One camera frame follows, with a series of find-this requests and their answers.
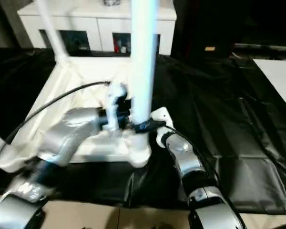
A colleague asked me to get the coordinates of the black mat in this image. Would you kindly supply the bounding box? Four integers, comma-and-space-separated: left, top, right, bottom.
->
0, 46, 286, 214

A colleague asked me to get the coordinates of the white side table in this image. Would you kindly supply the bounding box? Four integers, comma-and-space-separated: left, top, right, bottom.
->
252, 59, 286, 108

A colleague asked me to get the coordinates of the brown low console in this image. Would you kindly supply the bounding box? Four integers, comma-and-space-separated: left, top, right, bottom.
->
233, 43, 286, 60

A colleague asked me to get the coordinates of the white plastic table top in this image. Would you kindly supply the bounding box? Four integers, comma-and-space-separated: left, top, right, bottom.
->
0, 53, 152, 174

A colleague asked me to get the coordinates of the grey curtain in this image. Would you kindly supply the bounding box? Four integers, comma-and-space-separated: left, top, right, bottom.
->
0, 0, 35, 48

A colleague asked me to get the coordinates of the white cabinet with glass doors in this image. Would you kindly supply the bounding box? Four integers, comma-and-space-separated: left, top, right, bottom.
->
17, 0, 177, 56

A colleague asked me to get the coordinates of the black speaker with yellow label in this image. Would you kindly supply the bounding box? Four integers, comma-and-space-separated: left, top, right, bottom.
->
171, 0, 235, 59

